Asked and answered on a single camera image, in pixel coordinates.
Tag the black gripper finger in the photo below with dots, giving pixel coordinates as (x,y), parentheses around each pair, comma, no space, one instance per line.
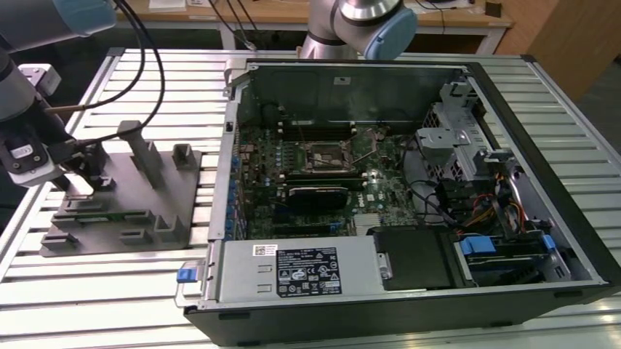
(103,181)
(59,181)

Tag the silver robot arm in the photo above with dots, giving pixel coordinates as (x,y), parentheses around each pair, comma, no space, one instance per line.
(330,22)

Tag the CPU socket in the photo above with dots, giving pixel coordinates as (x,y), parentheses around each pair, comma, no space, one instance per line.
(326,156)

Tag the green RAM stick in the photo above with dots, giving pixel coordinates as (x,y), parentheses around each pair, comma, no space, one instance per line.
(118,216)

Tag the grey parts rack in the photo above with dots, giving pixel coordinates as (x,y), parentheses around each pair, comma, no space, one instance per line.
(131,221)

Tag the blue latch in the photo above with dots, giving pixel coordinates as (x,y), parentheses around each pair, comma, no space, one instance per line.
(187,275)

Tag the silver power supply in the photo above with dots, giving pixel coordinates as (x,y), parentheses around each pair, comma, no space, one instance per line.
(242,269)

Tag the black expansion slot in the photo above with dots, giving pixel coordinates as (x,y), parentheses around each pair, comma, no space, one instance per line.
(301,230)

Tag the black graphics card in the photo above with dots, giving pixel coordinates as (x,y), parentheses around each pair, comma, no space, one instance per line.
(316,200)

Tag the wooden desk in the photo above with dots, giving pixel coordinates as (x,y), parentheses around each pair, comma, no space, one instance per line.
(485,18)
(194,14)

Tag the white paper sheet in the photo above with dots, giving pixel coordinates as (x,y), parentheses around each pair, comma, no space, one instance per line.
(167,4)

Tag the RAM slot with white clips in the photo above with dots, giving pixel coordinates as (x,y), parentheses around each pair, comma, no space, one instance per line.
(325,183)
(330,125)
(325,176)
(330,132)

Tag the white labelled box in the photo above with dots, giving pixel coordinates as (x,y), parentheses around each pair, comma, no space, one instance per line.
(201,3)

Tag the silver chipset heatsink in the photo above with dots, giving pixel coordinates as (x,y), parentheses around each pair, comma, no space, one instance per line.
(368,220)

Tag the green motherboard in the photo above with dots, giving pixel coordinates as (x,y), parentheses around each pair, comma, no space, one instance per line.
(393,189)

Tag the black PC case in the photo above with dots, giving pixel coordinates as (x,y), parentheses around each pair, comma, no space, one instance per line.
(340,327)

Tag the black plastic cover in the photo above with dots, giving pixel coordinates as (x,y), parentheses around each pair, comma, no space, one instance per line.
(417,258)

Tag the silver drive cage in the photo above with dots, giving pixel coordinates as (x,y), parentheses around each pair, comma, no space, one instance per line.
(456,112)

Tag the hard disk in blue carrier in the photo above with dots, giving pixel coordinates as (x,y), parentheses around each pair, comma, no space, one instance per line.
(477,247)

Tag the small dark box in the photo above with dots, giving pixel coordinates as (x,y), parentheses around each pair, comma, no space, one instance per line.
(495,9)

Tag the metal disk bay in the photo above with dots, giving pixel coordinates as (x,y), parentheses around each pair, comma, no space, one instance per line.
(557,269)

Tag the brown wooden cabinet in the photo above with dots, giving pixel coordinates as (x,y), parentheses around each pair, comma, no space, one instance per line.
(572,43)

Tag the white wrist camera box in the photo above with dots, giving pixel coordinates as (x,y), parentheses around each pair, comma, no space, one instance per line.
(30,171)

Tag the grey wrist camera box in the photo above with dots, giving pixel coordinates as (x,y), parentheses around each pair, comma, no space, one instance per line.
(42,80)

